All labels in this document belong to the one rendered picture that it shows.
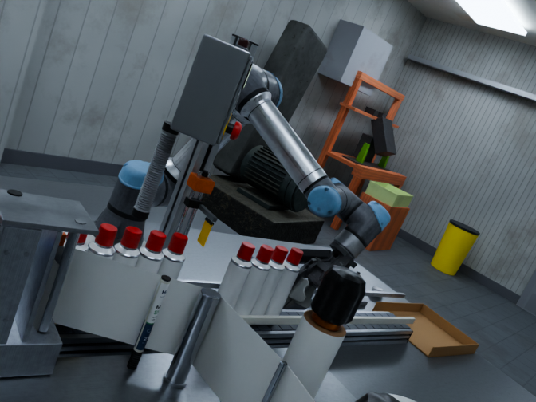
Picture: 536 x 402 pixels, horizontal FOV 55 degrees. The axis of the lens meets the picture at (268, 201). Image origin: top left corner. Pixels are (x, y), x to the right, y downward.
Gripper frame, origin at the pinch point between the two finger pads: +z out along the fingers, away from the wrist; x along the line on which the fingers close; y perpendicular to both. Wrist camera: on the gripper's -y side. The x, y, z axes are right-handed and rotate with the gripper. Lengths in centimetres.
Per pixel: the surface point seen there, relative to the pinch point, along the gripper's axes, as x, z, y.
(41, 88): 33, 14, -344
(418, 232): 512, -210, -315
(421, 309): 80, -36, -12
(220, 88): -58, -19, 0
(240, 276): -21.9, 3.3, 3.0
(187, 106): -59, -13, -3
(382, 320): 34.6, -17.0, 4.5
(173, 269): -37.3, 11.9, 2.9
